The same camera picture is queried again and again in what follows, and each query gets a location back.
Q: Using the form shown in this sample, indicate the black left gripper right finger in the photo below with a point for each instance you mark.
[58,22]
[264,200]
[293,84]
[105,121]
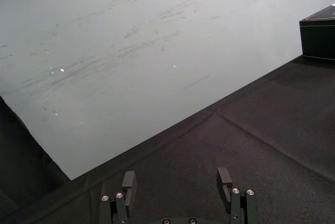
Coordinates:
[225,179]

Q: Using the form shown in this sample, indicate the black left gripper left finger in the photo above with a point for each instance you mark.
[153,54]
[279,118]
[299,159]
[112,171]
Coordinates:
[128,185]

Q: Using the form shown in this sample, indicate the black table cloth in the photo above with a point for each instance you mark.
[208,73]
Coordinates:
[235,140]

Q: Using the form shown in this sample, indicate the black box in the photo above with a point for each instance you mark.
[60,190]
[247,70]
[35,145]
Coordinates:
[318,38]

